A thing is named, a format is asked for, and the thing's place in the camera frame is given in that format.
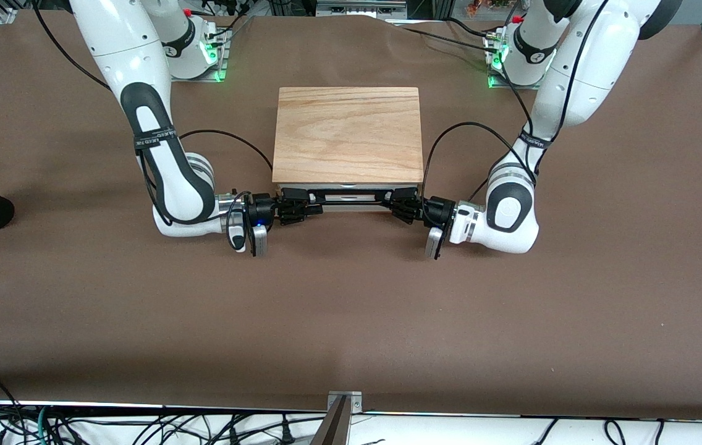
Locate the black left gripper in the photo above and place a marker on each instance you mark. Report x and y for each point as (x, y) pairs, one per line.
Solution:
(433, 211)

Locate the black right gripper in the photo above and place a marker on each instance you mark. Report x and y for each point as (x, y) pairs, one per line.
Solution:
(262, 211)

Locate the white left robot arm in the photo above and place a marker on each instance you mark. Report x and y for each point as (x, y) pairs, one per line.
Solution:
(579, 80)

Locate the wooden drawer cabinet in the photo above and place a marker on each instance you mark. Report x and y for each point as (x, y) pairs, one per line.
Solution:
(348, 133)

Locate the brown table cover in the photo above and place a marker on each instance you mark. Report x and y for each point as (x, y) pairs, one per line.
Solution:
(351, 296)

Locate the grey power strip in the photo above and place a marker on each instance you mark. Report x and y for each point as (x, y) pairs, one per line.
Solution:
(360, 7)

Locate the brown mounting bar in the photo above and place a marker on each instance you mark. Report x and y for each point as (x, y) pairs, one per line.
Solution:
(334, 426)

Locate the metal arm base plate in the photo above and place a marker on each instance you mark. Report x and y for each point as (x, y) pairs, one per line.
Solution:
(215, 68)
(496, 83)

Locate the metal table edge bracket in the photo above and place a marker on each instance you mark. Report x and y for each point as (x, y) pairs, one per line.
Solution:
(354, 402)

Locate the aluminium table edge rail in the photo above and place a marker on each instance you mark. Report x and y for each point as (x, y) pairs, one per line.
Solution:
(141, 408)

